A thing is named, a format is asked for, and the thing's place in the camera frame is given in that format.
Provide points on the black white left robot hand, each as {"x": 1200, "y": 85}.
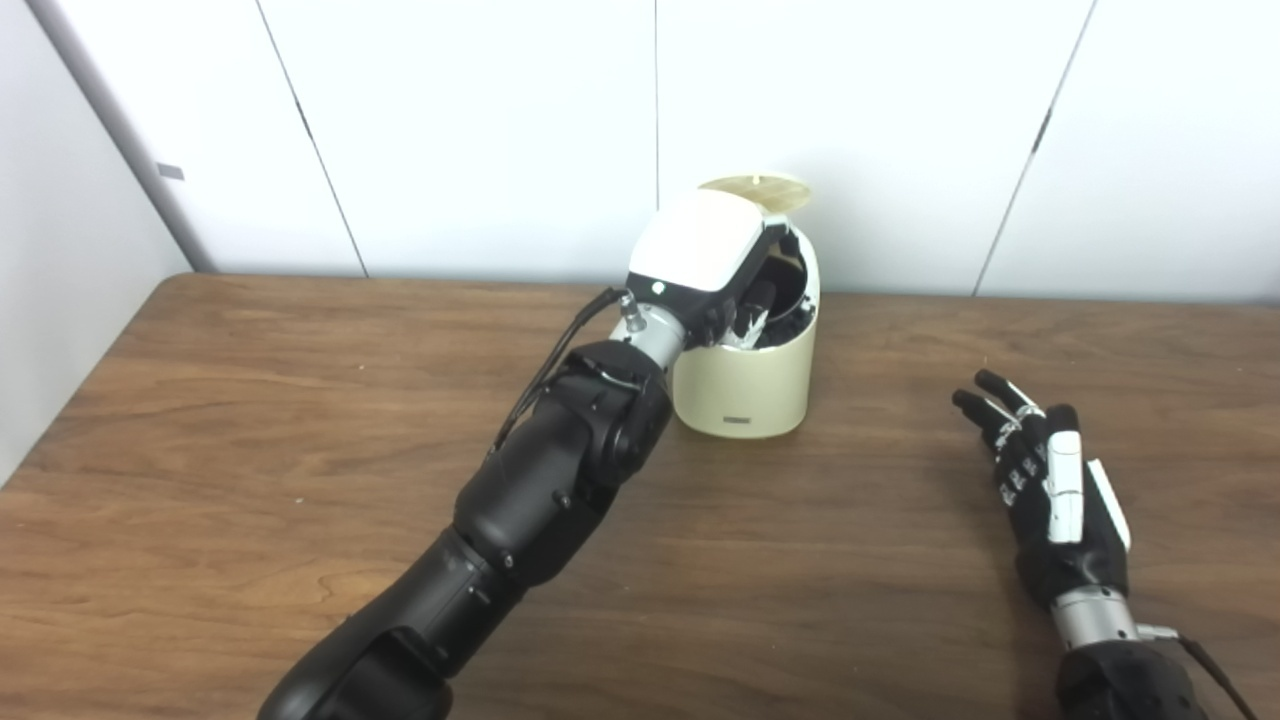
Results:
{"x": 700, "y": 240}

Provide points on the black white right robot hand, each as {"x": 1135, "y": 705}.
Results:
{"x": 1065, "y": 500}

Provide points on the cream-colored lidded bin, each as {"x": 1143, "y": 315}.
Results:
{"x": 750, "y": 390}

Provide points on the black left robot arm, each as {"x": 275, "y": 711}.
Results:
{"x": 540, "y": 480}

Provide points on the gray tape patch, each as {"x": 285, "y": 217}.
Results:
{"x": 171, "y": 171}

